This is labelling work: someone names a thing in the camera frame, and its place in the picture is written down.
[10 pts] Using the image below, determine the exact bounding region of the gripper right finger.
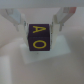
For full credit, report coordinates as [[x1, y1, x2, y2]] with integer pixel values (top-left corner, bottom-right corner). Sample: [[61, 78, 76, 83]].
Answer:
[[49, 6, 78, 42]]

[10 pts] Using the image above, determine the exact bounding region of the purple block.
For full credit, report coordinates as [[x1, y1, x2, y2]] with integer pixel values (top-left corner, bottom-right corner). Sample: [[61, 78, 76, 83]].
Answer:
[[27, 23, 54, 52]]

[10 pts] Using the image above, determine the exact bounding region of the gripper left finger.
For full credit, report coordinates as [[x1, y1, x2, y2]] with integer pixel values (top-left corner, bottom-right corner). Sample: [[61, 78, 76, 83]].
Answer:
[[3, 7, 30, 42]]

